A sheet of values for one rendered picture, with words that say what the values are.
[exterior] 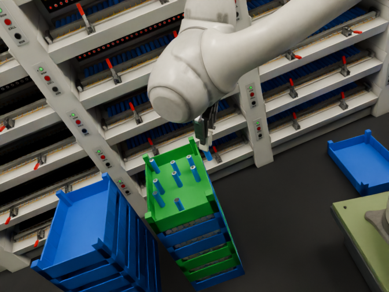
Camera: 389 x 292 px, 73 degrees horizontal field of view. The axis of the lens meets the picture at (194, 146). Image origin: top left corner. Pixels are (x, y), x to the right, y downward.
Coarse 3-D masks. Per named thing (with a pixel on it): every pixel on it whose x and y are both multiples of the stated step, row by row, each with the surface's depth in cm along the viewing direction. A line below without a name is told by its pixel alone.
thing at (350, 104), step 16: (368, 80) 135; (320, 96) 140; (336, 96) 137; (352, 96) 138; (368, 96) 135; (288, 112) 138; (304, 112) 136; (320, 112) 136; (336, 112) 134; (352, 112) 136; (272, 128) 137; (288, 128) 135; (304, 128) 133; (272, 144) 134
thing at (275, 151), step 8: (360, 112) 142; (368, 112) 143; (336, 120) 142; (344, 120) 142; (352, 120) 144; (320, 128) 141; (328, 128) 142; (336, 128) 144; (304, 136) 141; (312, 136) 143; (280, 144) 141; (288, 144) 141; (296, 144) 143; (272, 152) 142; (248, 160) 141; (224, 168) 140; (232, 168) 141; (240, 168) 142; (216, 176) 141; (224, 176) 142
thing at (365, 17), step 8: (360, 16) 114; (368, 16) 113; (344, 24) 113; (352, 24) 114; (360, 24) 113; (328, 32) 113; (304, 40) 113; (312, 40) 113; (296, 48) 113; (264, 64) 112
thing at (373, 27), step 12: (372, 0) 115; (384, 12) 111; (372, 24) 112; (384, 24) 112; (336, 36) 113; (348, 36) 111; (360, 36) 113; (312, 48) 112; (324, 48) 111; (336, 48) 113; (276, 60) 113; (288, 60) 111; (300, 60) 112; (312, 60) 114; (264, 72) 110; (276, 72) 112
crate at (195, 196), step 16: (192, 144) 96; (144, 160) 96; (160, 160) 99; (176, 160) 100; (160, 176) 96; (192, 176) 90; (176, 192) 87; (192, 192) 85; (208, 192) 72; (160, 208) 84; (176, 208) 82; (192, 208) 73; (208, 208) 75; (160, 224) 75; (176, 224) 76
